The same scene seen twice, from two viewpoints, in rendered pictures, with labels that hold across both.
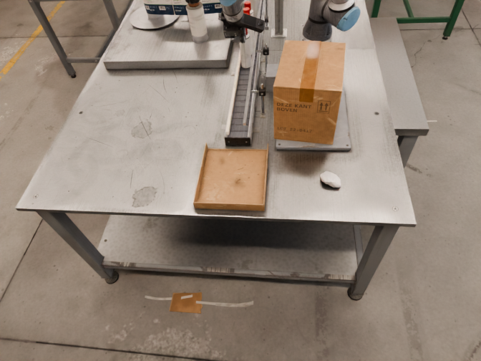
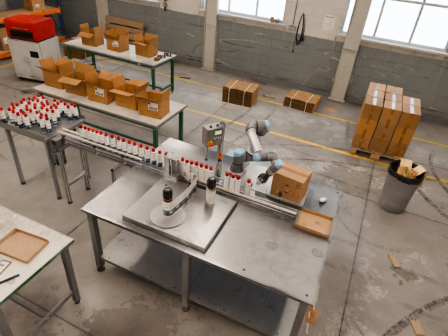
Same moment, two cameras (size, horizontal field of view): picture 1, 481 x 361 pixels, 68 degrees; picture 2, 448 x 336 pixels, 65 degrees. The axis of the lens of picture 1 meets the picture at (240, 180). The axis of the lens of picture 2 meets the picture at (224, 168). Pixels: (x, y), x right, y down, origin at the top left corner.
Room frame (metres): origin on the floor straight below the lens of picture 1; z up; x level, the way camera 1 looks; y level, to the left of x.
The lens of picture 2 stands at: (1.32, 2.56, 3.00)
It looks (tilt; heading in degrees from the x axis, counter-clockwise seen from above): 34 degrees down; 279
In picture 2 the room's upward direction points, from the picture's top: 5 degrees clockwise
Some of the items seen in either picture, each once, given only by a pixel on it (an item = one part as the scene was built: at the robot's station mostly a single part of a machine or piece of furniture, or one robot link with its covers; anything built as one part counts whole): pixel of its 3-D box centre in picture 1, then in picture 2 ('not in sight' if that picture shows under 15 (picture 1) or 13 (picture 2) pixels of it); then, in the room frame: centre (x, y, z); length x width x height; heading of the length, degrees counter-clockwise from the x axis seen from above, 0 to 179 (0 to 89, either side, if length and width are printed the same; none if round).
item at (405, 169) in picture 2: not in sight; (409, 175); (-0.42, -1.68, 0.50); 0.42 x 0.41 x 0.28; 168
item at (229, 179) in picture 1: (232, 174); (314, 222); (0.87, 0.03, 0.85); 0.30 x 0.26 x 0.04; 168
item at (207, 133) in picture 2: not in sight; (212, 135); (1.93, -0.28, 1.38); 0.17 x 0.10 x 0.19; 43
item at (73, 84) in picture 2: not in sight; (77, 80); (4.35, -1.89, 0.97); 0.44 x 0.38 x 0.37; 83
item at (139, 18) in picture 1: (154, 16); (168, 215); (2.14, 0.37, 0.89); 0.31 x 0.31 x 0.01
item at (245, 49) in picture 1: (245, 46); (248, 188); (1.52, -0.11, 0.98); 0.05 x 0.05 x 0.20
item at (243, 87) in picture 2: not in sight; (241, 93); (2.28, -4.36, 0.16); 0.65 x 0.54 x 0.32; 172
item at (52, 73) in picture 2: not in sight; (57, 73); (4.76, -2.03, 0.97); 0.45 x 0.40 x 0.37; 80
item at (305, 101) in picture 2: not in sight; (302, 101); (1.00, -4.60, 0.11); 0.65 x 0.54 x 0.22; 165
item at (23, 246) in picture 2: not in sight; (21, 245); (3.13, 0.97, 0.82); 0.34 x 0.24 x 0.03; 173
